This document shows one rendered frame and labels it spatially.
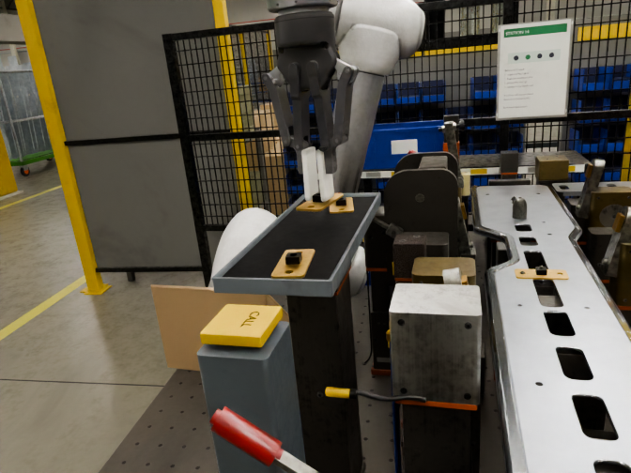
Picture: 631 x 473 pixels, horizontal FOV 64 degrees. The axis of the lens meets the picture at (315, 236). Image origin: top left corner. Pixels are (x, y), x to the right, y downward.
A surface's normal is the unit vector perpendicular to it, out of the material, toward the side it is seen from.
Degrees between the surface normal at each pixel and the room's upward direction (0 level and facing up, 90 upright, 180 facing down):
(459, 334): 90
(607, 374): 0
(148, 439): 0
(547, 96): 90
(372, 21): 94
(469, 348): 90
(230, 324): 0
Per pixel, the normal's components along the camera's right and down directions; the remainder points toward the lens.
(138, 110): -0.18, 0.33
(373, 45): 0.01, 0.43
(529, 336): -0.09, -0.94
